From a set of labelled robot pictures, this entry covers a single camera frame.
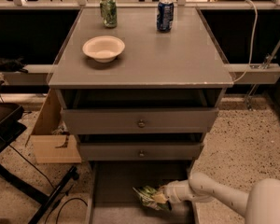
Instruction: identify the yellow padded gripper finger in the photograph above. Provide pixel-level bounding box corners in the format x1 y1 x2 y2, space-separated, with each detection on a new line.
152 187 168 203

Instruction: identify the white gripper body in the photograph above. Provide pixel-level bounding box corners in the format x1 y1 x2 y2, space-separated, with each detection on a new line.
164 180 196 203

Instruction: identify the green jalapeno chip bag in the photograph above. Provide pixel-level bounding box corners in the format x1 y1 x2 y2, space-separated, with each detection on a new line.
133 186 172 211

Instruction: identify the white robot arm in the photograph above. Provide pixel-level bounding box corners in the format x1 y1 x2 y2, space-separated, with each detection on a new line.
152 172 280 224

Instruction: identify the bottom grey drawer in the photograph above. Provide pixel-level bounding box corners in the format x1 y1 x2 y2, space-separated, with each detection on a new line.
85 161 199 224

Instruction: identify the grey drawer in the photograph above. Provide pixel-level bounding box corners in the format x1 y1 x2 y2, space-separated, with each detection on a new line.
58 89 223 134
85 161 199 224
79 133 203 161

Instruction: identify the middle grey drawer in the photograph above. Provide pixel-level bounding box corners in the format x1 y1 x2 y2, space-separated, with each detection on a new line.
79 133 203 161

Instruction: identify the grey drawer cabinet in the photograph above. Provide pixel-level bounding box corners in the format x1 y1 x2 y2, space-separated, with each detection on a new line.
48 7 234 224

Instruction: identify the top grey drawer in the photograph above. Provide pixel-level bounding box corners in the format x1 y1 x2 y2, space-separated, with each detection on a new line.
58 89 223 134

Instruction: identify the open cardboard box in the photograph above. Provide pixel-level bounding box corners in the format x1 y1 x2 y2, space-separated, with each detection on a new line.
29 90 81 163

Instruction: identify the white paper bowl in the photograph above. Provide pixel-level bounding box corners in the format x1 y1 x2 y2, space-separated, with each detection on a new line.
82 35 125 63

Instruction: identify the black stand base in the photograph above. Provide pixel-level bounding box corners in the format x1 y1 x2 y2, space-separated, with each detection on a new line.
0 104 77 224

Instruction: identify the blue soda can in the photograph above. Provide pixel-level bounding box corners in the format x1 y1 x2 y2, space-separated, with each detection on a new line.
157 0 174 33

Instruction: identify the green soda can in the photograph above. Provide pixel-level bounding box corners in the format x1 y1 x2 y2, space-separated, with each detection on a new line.
100 0 117 28

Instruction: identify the black floor cable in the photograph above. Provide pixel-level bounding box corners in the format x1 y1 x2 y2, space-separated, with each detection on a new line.
8 144 89 224

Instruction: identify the white hanging cable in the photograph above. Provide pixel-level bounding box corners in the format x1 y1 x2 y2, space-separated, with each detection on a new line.
232 0 259 84

